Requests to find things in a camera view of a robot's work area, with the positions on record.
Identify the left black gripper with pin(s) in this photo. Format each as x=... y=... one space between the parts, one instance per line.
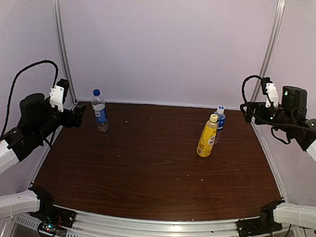
x=68 y=122

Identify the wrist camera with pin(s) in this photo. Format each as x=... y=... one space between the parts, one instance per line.
x=58 y=94
x=270 y=91

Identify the right aluminium frame post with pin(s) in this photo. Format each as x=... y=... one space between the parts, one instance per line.
x=274 y=35

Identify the left circuit board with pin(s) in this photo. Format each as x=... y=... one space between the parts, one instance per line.
x=47 y=230

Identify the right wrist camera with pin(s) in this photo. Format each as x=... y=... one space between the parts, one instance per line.
x=270 y=91

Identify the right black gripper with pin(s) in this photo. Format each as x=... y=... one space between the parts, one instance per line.
x=259 y=106

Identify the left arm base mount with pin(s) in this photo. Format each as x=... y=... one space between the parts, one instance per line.
x=57 y=211

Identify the yellow drink bottle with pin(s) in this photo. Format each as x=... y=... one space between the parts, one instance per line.
x=207 y=139

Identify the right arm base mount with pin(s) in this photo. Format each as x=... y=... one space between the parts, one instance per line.
x=264 y=224

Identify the left aluminium frame post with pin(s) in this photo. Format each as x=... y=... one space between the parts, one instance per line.
x=56 y=5

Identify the pale yellow bottle cap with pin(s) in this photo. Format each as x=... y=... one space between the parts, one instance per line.
x=213 y=117

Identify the clear bottle blue cap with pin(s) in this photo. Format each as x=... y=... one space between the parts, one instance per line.
x=100 y=112

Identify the front aluminium rail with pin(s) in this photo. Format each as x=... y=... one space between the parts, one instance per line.
x=95 y=225

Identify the blue label bottle white cap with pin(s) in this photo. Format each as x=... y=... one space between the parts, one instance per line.
x=220 y=122

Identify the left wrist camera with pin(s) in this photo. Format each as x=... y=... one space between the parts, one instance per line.
x=58 y=94

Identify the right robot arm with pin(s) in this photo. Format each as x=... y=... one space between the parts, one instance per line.
x=288 y=115

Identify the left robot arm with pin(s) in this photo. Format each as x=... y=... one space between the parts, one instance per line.
x=39 y=119

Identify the aluminium frame post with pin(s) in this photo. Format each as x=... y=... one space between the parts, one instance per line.
x=274 y=35
x=56 y=5

